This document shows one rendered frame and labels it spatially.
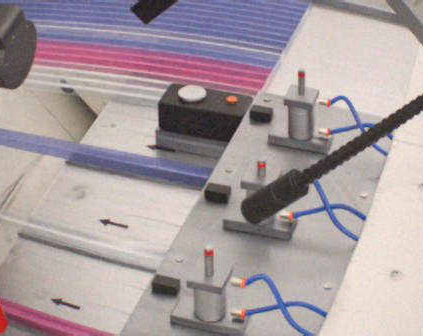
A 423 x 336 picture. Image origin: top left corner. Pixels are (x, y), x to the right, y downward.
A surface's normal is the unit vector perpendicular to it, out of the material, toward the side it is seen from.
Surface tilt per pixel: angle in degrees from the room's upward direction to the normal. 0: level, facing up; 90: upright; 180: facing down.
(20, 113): 0
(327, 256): 46
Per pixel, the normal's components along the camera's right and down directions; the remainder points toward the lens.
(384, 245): -0.02, -0.80
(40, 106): 0.67, -0.43
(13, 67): 0.93, 0.19
